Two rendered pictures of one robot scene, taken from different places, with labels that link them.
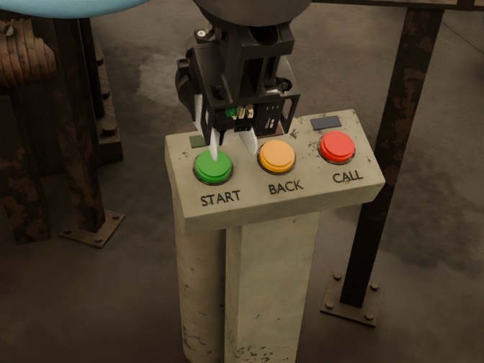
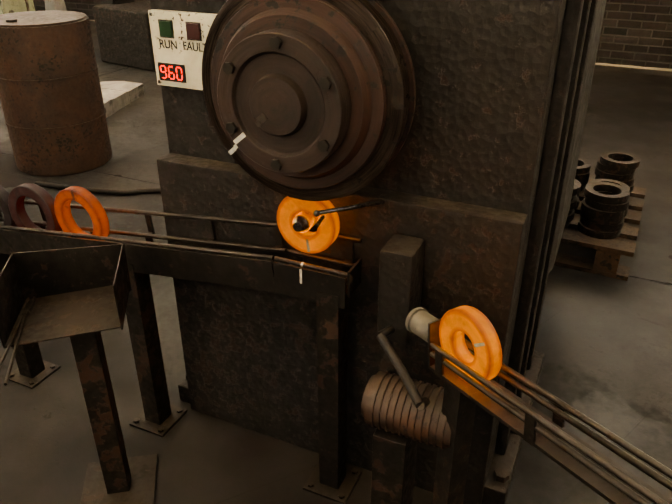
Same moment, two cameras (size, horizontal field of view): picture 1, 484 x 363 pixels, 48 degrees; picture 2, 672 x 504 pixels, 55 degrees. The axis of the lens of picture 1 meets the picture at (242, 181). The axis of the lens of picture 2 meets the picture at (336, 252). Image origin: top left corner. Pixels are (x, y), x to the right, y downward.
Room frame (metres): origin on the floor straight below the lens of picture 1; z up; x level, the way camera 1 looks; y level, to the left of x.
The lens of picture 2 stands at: (0.03, -0.13, 1.47)
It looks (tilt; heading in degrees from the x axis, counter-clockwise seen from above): 28 degrees down; 42
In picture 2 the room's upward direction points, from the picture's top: straight up
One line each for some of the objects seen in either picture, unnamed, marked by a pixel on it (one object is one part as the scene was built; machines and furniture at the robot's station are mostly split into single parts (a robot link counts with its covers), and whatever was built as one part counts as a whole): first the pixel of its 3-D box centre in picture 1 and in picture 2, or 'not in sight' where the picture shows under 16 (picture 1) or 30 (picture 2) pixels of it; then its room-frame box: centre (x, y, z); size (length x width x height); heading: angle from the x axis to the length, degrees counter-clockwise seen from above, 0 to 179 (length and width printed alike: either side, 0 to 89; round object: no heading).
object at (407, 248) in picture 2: not in sight; (401, 288); (1.08, 0.61, 0.68); 0.11 x 0.08 x 0.24; 18
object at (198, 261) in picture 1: (211, 261); not in sight; (0.64, 0.05, 0.26); 0.12 x 0.12 x 0.52
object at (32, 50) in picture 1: (26, 139); (409, 474); (0.97, 0.48, 0.27); 0.22 x 0.13 x 0.53; 108
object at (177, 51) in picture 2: not in sight; (198, 52); (0.99, 1.19, 1.15); 0.26 x 0.02 x 0.18; 108
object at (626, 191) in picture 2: not in sight; (517, 180); (2.93, 1.24, 0.22); 1.20 x 0.81 x 0.44; 106
